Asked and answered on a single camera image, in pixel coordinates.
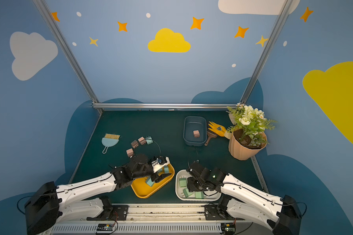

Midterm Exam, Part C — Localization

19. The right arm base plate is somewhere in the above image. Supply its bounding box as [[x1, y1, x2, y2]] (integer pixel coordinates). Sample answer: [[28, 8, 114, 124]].
[[204, 204, 245, 221]]

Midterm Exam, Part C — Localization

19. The yellow plastic tray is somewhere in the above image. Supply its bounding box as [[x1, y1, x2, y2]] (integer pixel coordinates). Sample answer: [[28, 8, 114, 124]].
[[131, 164, 175, 199]]

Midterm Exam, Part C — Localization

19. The white plastic tray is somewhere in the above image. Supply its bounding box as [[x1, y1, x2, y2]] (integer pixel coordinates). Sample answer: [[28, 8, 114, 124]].
[[175, 169, 221, 202]]

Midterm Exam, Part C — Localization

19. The dark blue plastic bin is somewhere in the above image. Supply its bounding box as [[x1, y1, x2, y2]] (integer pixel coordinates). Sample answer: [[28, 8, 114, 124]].
[[183, 116, 207, 147]]

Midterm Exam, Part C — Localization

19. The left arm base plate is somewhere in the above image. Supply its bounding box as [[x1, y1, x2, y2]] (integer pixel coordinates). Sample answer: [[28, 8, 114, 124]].
[[86, 205, 129, 221]]

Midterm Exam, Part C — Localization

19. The yellow work glove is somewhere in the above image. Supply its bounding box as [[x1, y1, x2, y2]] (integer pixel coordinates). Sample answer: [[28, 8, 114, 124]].
[[208, 121, 227, 137]]

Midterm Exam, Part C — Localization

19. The potted white flower plant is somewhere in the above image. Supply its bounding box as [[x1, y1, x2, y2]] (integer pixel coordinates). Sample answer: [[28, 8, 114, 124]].
[[227, 103, 277, 161]]

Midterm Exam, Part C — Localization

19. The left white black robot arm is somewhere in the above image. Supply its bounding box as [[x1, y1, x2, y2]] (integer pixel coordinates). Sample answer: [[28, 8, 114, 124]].
[[25, 154, 170, 235]]

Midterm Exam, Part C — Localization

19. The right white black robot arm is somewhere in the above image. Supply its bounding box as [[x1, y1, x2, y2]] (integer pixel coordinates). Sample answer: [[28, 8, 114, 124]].
[[187, 161, 303, 235]]

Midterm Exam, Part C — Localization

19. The pink plug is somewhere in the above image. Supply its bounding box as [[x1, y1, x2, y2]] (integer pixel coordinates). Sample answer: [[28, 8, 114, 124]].
[[138, 137, 147, 145], [126, 148, 134, 158], [193, 130, 200, 138], [131, 140, 139, 148]]

